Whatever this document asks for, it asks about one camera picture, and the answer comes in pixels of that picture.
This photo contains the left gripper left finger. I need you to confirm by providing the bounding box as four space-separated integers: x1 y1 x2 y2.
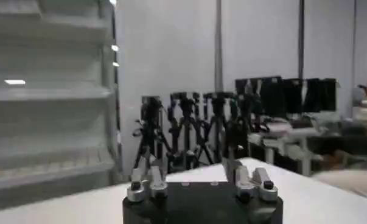
126 165 169 203

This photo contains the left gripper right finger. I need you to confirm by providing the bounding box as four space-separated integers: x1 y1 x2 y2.
221 156 279 202

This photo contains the white side table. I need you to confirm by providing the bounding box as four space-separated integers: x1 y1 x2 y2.
246 117 325 178

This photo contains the person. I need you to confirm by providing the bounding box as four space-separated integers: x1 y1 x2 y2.
310 169 367 202

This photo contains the grey metal shelf rack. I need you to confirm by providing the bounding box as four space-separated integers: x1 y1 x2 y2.
0 0 124 211

